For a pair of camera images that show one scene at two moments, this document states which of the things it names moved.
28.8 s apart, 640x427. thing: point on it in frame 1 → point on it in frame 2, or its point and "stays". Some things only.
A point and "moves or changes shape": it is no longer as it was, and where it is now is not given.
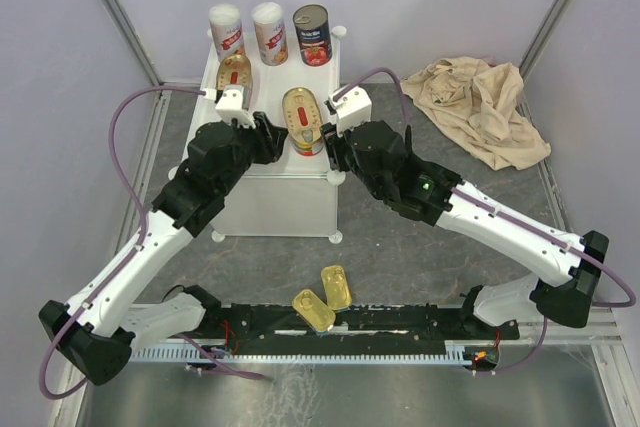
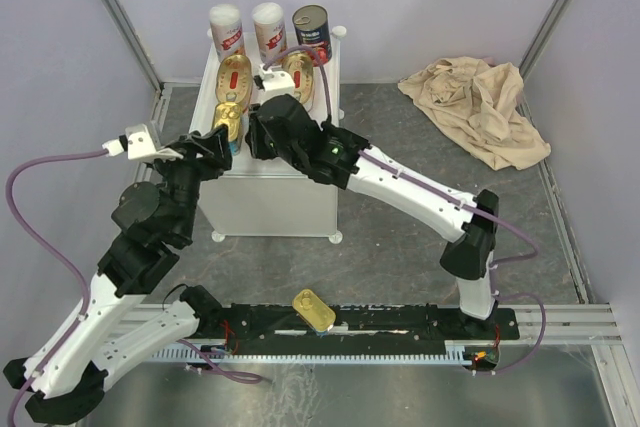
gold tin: x=336 y=285 moves or changes shape
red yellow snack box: x=236 y=70 stays
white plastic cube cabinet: x=295 y=199 stays
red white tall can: x=227 y=30 stays
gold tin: x=319 y=317 stays
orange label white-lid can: x=270 y=33 stays
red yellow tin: x=303 y=120 moves or changes shape
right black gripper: x=334 y=144 → x=253 y=137
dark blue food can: x=313 y=30 stays
